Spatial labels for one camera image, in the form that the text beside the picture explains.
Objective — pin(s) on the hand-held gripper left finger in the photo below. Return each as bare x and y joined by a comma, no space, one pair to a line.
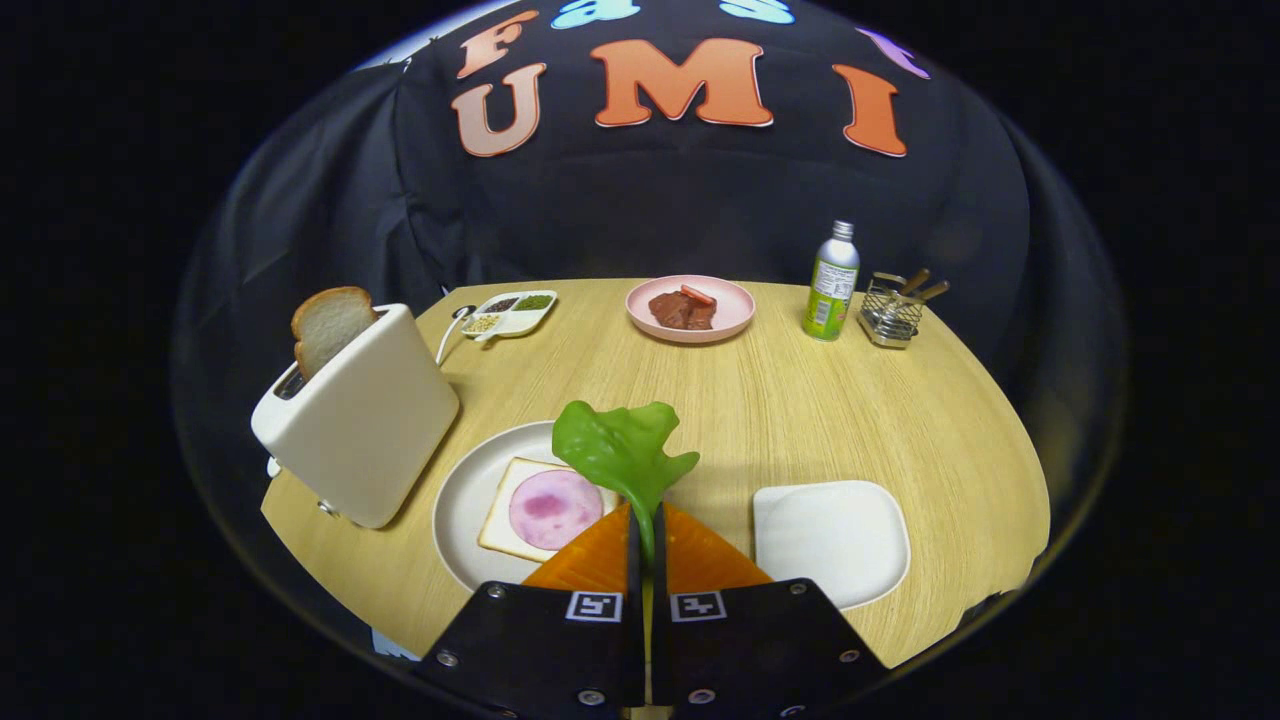
540,640

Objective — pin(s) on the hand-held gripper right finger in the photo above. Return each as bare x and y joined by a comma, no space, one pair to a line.
760,640

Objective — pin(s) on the green lettuce leaf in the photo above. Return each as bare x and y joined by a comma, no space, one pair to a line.
620,450

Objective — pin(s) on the toasted bread slice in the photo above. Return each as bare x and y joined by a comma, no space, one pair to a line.
330,325

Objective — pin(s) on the white square plate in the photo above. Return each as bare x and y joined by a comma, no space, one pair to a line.
830,540

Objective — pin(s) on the white bread slice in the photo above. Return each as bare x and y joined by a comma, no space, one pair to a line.
497,525

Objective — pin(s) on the pink ham slice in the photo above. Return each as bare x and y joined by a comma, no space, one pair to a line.
555,510

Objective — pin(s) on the white round plate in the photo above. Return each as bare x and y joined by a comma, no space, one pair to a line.
465,500

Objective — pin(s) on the white toaster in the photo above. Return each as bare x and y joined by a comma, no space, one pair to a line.
370,430

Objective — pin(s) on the white divided tray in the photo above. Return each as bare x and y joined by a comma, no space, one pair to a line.
515,325

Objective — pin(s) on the pile of yellow beans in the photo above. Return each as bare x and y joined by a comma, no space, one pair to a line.
482,323

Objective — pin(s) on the pink round plate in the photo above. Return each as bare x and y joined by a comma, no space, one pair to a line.
735,305

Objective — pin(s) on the brown meat piece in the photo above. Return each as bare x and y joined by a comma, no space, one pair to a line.
680,312

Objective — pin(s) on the pile of brown beans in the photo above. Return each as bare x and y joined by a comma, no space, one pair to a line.
500,304

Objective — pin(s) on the pile of green beans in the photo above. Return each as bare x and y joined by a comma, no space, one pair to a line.
535,301

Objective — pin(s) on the red sausage piece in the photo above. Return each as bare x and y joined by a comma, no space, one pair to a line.
697,295

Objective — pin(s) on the green label bottle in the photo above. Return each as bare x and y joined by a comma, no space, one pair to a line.
830,290

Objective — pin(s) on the black backdrop cloth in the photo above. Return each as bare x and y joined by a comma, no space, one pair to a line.
700,200

